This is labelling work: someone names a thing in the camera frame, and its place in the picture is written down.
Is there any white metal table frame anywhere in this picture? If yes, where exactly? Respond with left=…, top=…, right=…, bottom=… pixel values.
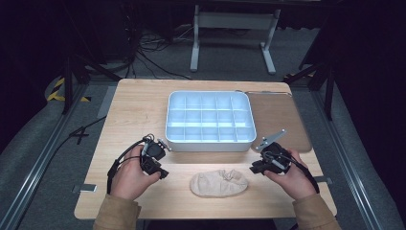
left=190, top=4, right=282, bottom=76

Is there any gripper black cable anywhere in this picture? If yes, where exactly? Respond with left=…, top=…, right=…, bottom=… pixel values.
left=266, top=150, right=321, bottom=195
left=105, top=134, right=156, bottom=196

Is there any aluminium floor rail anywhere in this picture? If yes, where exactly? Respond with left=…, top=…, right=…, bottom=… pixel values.
left=0, top=83, right=91, bottom=230
left=309, top=89, right=396, bottom=230

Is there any yellow black floor tape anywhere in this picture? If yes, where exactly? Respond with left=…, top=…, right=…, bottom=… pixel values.
left=46, top=77, right=92, bottom=104

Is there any bundle of floor cables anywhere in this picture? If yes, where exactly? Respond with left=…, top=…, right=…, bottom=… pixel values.
left=123, top=6, right=193, bottom=81

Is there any white compartment organizer box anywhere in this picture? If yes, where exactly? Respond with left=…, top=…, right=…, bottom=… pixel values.
left=164, top=90, right=258, bottom=153

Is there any black metal stand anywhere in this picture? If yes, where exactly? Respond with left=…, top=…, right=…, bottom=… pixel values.
left=61, top=52, right=123, bottom=115
left=282, top=58, right=337, bottom=122

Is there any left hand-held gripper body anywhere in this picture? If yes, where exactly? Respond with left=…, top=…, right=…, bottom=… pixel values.
left=140, top=137, right=172, bottom=176

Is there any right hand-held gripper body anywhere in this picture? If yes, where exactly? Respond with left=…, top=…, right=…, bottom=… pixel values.
left=254, top=128, right=293, bottom=176

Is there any person's left hand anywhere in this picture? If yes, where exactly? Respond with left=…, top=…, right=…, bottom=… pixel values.
left=109, top=144, right=163, bottom=201

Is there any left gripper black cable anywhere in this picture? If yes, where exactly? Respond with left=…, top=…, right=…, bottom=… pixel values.
left=105, top=134, right=156, bottom=196

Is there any person's right hand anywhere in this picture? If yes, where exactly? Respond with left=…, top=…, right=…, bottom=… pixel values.
left=263, top=149, right=318, bottom=201

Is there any beige sock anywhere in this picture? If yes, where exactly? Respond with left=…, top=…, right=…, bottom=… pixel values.
left=189, top=169, right=250, bottom=198

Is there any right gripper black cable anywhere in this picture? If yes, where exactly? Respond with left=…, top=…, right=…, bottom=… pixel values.
left=266, top=150, right=321, bottom=195

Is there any metal table bracket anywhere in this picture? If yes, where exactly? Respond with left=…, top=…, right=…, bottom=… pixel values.
left=313, top=175, right=333, bottom=185
left=72, top=183, right=98, bottom=195

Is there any black floor cable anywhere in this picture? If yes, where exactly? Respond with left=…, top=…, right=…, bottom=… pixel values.
left=44, top=115, right=107, bottom=167

